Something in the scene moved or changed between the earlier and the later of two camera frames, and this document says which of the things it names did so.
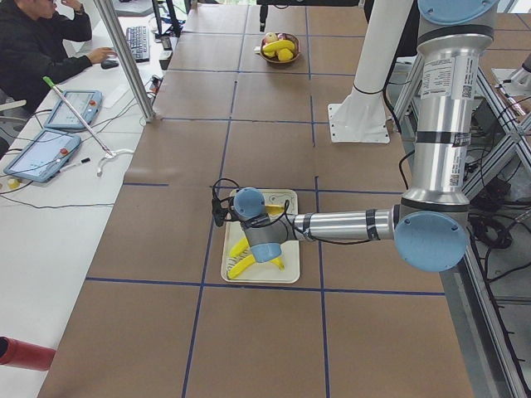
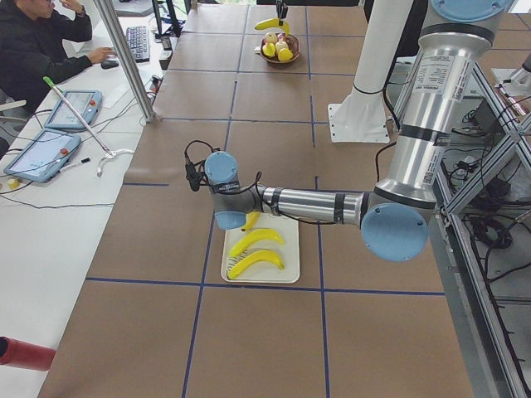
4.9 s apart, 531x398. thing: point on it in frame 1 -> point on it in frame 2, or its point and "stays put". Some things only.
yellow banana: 250,260 stays put
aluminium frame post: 107,13 stays put
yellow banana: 279,46 -> 273,22
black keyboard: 138,39 stays put
